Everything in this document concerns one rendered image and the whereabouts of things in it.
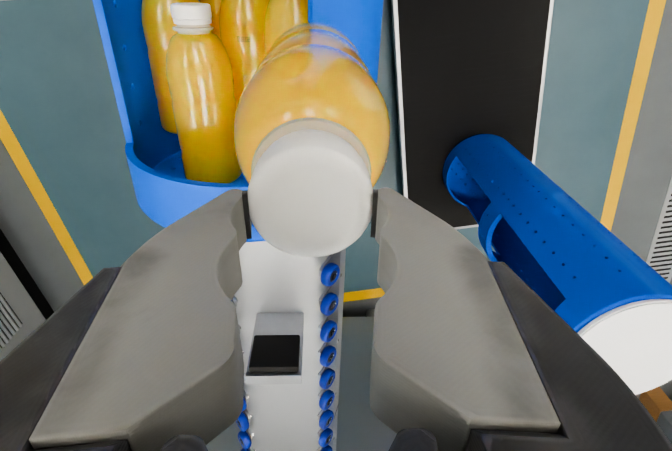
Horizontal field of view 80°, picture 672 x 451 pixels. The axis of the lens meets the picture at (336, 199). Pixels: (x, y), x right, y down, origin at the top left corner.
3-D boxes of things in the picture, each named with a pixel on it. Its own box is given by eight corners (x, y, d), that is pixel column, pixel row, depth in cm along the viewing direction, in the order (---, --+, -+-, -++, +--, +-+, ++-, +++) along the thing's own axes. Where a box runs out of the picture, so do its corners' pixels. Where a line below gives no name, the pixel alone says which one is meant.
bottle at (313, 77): (307, -5, 27) (294, 25, 11) (382, 66, 29) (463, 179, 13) (245, 76, 29) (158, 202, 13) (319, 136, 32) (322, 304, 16)
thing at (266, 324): (257, 321, 86) (246, 385, 73) (256, 307, 84) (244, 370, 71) (304, 320, 87) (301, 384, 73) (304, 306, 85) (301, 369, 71)
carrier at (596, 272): (489, 117, 148) (427, 167, 157) (673, 270, 71) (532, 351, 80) (528, 168, 158) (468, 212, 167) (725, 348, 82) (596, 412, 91)
